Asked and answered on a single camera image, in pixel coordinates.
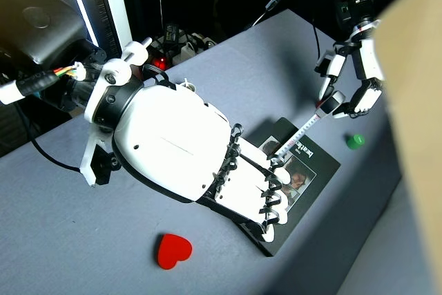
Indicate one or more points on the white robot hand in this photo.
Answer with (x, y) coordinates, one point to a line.
(165, 143)
(367, 60)

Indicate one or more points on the grey tape measure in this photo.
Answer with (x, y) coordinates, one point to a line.
(331, 103)

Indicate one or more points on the black hardcover book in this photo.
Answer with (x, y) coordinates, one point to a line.
(310, 188)

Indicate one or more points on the beige wooden board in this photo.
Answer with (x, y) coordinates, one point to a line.
(414, 84)

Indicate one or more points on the small white toy cup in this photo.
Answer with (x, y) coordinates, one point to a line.
(192, 86)

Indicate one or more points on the small white spoon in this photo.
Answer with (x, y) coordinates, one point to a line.
(186, 82)

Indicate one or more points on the green cylinder block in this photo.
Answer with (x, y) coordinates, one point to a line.
(355, 141)

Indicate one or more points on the power strip with plugs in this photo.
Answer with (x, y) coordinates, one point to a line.
(193, 48)

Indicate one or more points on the red heart block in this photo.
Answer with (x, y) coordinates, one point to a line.
(172, 250)

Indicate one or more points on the black power adapter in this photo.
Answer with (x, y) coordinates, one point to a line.
(171, 34)

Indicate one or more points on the grey table cloth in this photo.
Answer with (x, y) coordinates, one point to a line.
(86, 233)

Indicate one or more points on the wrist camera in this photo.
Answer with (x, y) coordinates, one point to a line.
(321, 67)
(102, 167)

